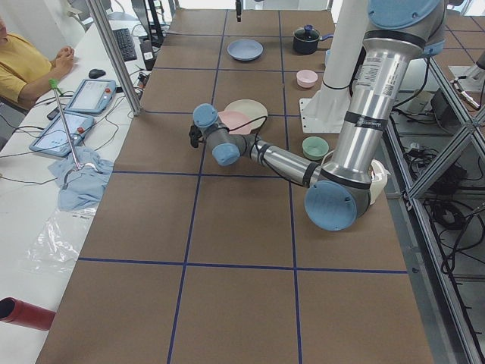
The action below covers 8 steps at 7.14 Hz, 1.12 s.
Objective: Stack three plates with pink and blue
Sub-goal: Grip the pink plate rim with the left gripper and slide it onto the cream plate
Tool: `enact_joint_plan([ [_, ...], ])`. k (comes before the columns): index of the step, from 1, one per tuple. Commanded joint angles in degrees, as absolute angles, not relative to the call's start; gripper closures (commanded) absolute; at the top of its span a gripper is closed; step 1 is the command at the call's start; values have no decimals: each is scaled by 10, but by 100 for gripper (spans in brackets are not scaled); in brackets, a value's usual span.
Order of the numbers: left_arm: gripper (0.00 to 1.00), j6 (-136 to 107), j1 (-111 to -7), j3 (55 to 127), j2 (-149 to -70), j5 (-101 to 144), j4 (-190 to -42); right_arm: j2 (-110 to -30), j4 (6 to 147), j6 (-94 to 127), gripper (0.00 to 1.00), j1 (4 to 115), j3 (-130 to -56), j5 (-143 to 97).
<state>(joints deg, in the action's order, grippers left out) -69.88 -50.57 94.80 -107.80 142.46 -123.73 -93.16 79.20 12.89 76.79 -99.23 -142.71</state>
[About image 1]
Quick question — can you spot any metal stick green tip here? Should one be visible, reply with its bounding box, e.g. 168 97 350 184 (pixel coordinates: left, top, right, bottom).
48 78 84 171

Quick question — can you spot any glass pot lid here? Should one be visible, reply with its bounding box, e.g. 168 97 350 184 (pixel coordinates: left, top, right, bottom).
293 24 321 42

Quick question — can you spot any cream plate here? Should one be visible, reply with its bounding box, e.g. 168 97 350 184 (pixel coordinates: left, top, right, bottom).
225 99 268 133

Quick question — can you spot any black keyboard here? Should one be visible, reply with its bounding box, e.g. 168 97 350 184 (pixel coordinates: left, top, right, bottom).
112 28 137 61

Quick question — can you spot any lower teach pendant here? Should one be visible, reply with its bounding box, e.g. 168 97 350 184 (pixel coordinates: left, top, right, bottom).
29 111 95 157

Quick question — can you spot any blue cloth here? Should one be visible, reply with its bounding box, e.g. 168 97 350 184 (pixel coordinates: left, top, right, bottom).
48 146 114 211

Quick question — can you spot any blue cup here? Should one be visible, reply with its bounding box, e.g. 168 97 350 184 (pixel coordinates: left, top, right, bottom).
324 49 331 67

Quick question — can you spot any dark blue pot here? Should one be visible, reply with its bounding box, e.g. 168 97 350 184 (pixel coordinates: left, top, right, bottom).
293 24 333 55

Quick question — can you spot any pink plate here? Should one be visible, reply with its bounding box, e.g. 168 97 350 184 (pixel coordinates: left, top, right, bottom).
218 110 251 135

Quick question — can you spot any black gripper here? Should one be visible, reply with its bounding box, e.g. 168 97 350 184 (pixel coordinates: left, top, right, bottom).
189 124 205 148

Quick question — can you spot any cream toaster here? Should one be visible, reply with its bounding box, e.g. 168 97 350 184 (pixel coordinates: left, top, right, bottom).
369 159 390 205

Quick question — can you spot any clear plastic bag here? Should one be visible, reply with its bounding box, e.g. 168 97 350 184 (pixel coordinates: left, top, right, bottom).
22 208 96 276

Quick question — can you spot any blue plate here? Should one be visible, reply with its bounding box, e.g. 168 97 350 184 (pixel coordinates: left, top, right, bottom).
227 39 264 61

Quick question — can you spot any aluminium frame post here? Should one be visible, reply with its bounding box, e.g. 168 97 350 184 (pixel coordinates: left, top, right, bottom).
86 0 142 117

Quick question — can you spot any pink bowl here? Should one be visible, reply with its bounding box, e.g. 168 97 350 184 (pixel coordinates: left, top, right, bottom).
296 69 318 89

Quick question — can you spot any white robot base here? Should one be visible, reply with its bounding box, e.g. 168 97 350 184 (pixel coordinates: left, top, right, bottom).
300 0 368 133

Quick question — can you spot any teach pendant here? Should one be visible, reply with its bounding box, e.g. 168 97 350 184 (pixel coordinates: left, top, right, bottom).
65 79 116 115
29 111 95 157

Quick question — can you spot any green bowl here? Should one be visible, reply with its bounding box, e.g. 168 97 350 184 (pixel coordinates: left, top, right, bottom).
302 136 330 162

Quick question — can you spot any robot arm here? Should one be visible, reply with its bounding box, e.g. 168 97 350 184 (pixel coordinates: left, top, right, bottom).
189 1 447 231

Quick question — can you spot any upper teach pendant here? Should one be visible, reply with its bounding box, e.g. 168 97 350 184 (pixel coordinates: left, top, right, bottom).
65 79 116 115

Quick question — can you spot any black computer mouse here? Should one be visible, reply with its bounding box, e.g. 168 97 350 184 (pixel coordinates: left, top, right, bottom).
88 68 106 79

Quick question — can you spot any person in yellow shirt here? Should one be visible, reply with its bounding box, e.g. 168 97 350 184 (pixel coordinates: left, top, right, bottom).
1 22 75 110

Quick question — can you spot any red cylinder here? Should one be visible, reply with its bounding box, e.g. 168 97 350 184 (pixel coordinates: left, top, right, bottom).
1 297 55 331

